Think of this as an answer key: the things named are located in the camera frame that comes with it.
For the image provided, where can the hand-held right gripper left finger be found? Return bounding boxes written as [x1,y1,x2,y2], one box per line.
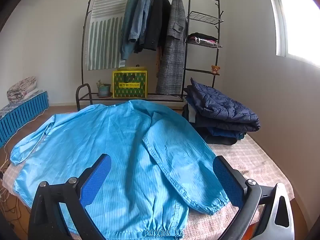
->
[27,153,113,240]

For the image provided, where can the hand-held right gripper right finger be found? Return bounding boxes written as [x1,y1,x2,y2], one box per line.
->
[212,155,295,240]

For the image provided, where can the light blue striped jacket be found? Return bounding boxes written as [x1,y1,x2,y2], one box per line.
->
[9,99,230,239]

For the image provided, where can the black metal clothes rack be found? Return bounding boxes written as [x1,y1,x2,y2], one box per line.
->
[76,0,224,110]

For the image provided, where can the folded clothes on rack shelf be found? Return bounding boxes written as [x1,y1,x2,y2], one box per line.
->
[188,32,222,48]

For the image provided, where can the pink plaid blanket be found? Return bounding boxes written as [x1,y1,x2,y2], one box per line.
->
[0,130,294,240]

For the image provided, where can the dark jackets on rack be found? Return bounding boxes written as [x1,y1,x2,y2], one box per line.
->
[182,102,247,146]

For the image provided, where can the small potted plant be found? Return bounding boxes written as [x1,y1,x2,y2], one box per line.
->
[96,80,112,97]

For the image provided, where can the blue slatted crate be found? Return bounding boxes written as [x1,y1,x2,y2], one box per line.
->
[0,90,49,146]

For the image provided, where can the yellow green storage bag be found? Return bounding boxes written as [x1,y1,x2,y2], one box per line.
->
[112,66,148,98]

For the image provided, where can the crumpled floral cloth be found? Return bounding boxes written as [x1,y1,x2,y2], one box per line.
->
[7,76,39,103]

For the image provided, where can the grey plaid coat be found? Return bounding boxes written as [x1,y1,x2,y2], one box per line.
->
[155,0,188,95]

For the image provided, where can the orange patterned scarf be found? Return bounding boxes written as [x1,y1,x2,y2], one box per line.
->
[155,46,163,79]

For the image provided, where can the grey striped hanging cloth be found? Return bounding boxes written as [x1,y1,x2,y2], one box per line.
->
[86,0,135,70]

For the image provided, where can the teal denim jacket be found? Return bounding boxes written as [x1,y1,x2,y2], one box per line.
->
[121,0,141,61]

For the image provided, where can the black coat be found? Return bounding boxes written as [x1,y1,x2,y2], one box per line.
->
[142,0,172,52]

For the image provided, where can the blue denim jacket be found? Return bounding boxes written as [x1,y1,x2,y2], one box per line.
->
[130,0,155,53]

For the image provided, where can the window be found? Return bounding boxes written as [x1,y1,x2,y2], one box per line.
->
[265,0,320,68]

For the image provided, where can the black metal tube frame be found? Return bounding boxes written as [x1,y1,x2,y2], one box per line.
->
[76,84,93,111]

